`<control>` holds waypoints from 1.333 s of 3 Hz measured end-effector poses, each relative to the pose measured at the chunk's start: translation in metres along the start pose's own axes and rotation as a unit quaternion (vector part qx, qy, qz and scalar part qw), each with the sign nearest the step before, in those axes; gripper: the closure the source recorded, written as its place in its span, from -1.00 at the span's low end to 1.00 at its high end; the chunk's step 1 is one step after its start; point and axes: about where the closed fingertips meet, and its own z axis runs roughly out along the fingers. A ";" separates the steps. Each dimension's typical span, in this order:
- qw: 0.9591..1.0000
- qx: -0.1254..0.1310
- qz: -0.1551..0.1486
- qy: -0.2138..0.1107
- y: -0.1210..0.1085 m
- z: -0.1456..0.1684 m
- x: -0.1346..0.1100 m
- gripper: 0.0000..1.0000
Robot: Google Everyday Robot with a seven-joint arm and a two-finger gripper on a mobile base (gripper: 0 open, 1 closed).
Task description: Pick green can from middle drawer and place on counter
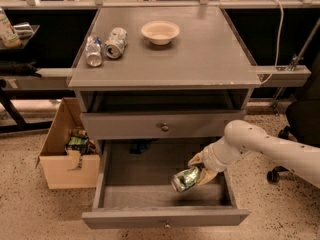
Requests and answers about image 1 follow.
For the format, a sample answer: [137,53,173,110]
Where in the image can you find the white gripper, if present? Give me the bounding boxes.
[188,138,248,186]

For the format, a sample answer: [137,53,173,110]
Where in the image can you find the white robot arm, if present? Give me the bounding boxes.
[188,120,320,188]

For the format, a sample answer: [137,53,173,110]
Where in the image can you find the closed grey top drawer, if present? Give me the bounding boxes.
[80,110,245,140]

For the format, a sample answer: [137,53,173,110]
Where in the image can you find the blue object under drawer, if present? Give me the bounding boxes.
[129,140,148,155]

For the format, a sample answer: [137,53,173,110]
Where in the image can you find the open grey middle drawer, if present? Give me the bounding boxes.
[82,138,249,229]

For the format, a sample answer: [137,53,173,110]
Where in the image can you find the grey drawer cabinet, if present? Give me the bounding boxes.
[67,5,262,231]

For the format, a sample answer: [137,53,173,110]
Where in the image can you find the white green soda can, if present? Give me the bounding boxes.
[105,27,127,59]

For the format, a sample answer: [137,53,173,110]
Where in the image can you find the silver blue soda can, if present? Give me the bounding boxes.
[85,35,102,67]

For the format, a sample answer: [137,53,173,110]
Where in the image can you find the silver can on shelf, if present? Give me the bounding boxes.
[14,22,34,39]

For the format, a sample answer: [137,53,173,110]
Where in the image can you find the black office chair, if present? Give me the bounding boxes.
[267,56,320,186]

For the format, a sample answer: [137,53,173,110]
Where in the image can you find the snack bags in box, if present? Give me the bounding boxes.
[65,128,96,155]

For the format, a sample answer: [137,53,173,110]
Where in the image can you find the cardboard box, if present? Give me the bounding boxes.
[38,98,100,189]

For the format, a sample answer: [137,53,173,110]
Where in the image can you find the metal clamp rod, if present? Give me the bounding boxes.
[287,18,320,71]

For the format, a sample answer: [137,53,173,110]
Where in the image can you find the green label bottle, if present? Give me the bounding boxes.
[0,8,21,48]

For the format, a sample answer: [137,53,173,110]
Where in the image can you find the white cable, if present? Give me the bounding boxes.
[260,0,285,86]

